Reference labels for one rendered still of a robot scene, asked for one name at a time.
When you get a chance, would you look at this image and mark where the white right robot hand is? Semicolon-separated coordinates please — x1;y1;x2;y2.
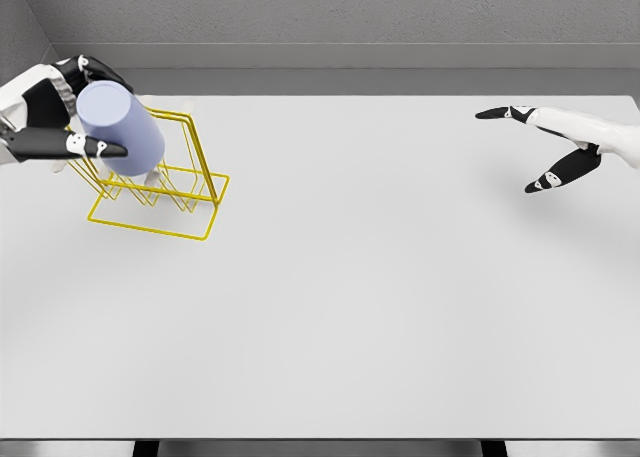
474;104;622;195

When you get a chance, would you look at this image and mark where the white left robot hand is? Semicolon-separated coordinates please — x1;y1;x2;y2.
0;54;135;174

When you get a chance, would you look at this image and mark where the lavender cup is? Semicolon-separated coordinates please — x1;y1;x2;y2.
76;80;167;178

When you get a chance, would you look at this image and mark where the yellow wire cup holder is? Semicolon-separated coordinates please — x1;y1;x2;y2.
63;101;231;242

